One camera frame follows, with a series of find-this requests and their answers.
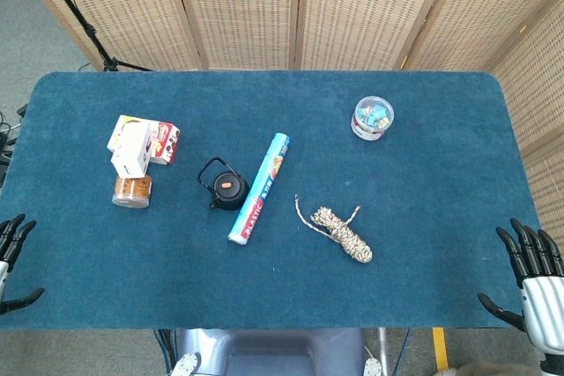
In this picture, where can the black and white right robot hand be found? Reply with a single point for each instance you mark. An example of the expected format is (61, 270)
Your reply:
(544, 301)

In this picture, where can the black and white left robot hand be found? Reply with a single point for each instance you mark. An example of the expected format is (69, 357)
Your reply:
(13, 235)

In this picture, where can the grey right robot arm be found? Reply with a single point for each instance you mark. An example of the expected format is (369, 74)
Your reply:
(554, 363)

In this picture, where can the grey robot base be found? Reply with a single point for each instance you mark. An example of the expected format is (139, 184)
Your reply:
(273, 351)

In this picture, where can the clear jar of brown snacks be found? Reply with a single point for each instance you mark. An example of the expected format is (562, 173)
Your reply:
(131, 193)

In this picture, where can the white cardboard box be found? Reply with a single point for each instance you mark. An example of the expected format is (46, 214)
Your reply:
(132, 147)

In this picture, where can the white and yellow box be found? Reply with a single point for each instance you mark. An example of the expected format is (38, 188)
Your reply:
(121, 127)

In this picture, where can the red cookie box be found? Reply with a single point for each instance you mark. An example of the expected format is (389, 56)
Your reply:
(166, 143)

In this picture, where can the black tripod stand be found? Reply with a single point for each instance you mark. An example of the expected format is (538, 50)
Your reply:
(83, 26)

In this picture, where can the clear jar of binder clips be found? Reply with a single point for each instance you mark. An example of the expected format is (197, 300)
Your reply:
(373, 117)

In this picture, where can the blue plastic wrap roll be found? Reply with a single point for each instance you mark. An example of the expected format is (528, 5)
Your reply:
(262, 186)

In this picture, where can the blue table cloth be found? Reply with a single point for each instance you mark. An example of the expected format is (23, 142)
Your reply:
(282, 279)

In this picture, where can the woven folding screen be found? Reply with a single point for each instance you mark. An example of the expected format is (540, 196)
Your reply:
(247, 6)

